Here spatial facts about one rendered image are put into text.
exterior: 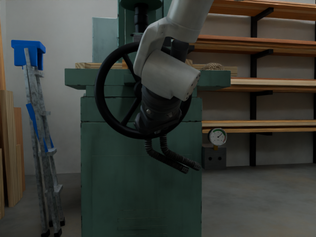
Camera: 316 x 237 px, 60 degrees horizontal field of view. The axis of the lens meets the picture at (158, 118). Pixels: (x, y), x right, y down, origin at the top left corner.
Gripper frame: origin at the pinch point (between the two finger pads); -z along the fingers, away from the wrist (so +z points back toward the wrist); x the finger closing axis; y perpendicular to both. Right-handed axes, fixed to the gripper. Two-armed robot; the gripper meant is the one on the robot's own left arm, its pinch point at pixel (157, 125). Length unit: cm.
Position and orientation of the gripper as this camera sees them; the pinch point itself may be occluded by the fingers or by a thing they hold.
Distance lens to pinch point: 73.9
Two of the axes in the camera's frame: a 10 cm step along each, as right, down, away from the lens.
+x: 9.0, -3.5, 2.6
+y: -4.3, -8.1, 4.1
